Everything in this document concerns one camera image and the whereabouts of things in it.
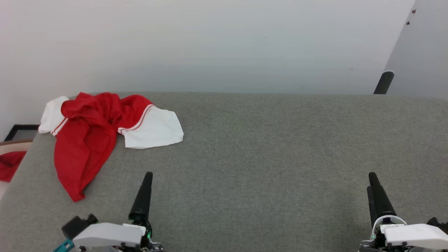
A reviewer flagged black rectangular frame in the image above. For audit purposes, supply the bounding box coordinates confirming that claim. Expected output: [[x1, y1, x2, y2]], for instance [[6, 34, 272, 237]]
[[3, 124, 40, 142]]

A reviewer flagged laundry basket with wooden rim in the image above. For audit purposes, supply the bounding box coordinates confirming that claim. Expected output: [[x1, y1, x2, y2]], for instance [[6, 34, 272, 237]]
[[0, 139, 34, 202]]

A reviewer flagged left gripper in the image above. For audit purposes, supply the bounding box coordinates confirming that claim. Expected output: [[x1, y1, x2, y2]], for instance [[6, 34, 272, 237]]
[[115, 171, 163, 252]]

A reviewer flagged grey wall panel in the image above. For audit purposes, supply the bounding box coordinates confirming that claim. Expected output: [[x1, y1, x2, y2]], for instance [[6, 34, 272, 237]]
[[384, 0, 448, 98]]

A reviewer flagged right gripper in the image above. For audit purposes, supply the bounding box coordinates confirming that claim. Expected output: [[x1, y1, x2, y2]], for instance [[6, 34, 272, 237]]
[[360, 172, 408, 252]]

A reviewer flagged red cloth in basket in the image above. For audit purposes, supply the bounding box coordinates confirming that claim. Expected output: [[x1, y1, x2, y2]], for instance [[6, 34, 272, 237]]
[[0, 151, 27, 183]]

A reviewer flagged black slanted furniture leg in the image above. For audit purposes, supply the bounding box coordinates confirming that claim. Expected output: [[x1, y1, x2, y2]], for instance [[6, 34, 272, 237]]
[[373, 71, 395, 95]]

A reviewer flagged red and white Bulls jersey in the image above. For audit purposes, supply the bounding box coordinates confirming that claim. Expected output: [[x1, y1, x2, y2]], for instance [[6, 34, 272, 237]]
[[38, 92, 184, 202]]

